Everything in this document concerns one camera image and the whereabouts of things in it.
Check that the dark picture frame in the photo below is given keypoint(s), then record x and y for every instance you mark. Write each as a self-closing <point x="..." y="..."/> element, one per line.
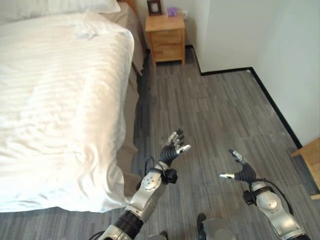
<point x="154" y="7"/>

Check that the beige bed frame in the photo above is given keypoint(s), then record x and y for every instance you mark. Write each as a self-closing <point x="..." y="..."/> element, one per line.
<point x="133" y="75"/>

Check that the dark robot foot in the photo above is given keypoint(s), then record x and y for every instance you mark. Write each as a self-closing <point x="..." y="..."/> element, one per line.
<point x="200" y="223"/>

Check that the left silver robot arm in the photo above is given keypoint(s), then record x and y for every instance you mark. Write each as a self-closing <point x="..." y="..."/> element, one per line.
<point x="142" y="200"/>

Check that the white pillow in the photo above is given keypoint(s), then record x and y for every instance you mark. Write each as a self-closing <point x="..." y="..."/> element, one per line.
<point x="57" y="8"/>

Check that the wooden furniture piece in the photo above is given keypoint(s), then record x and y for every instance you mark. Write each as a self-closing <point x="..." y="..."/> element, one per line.
<point x="308" y="162"/>

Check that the wooden nightstand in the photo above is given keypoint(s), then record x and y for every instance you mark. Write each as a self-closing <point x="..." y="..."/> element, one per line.
<point x="165" y="40"/>

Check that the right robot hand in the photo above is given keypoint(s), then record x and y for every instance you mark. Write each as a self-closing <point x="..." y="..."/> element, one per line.
<point x="243" y="171"/>

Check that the purple tissue box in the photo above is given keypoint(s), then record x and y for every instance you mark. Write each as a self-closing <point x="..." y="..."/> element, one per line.
<point x="172" y="12"/>

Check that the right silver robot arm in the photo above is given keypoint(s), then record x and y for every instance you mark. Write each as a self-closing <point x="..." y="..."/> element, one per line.
<point x="272" y="207"/>

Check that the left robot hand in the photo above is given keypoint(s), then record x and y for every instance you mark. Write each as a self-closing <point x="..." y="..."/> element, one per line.
<point x="168" y="151"/>

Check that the silver robot leg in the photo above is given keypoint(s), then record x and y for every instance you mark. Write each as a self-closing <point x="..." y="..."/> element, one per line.
<point x="217" y="228"/>

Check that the white striped duvet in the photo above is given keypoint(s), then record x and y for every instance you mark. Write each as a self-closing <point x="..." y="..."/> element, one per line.
<point x="60" y="105"/>

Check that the black skirting board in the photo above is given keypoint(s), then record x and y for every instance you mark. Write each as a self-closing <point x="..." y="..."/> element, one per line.
<point x="252" y="82"/>

